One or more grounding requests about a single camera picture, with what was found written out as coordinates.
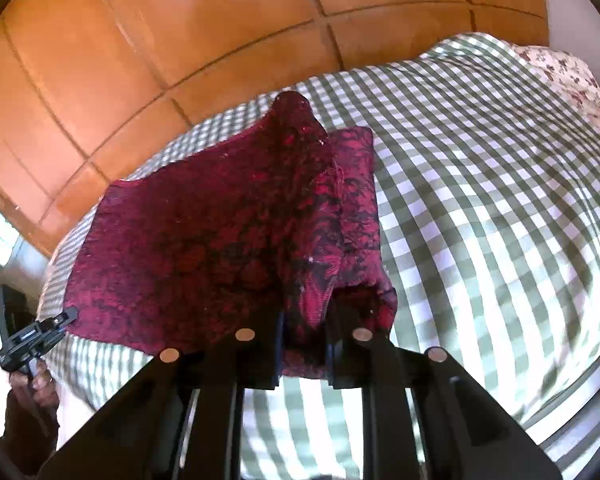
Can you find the person's left hand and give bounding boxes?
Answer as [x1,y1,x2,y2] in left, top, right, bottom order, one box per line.
[9,360,59,413]

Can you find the maroon floral patterned garment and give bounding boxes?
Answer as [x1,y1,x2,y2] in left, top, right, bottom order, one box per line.
[64,91,398,378]

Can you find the orange wooden wardrobe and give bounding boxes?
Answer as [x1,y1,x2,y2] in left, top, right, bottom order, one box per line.
[0,0,548,254]

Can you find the floral patterned pillow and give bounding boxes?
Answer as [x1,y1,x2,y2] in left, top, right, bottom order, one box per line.
[509,44,600,132]

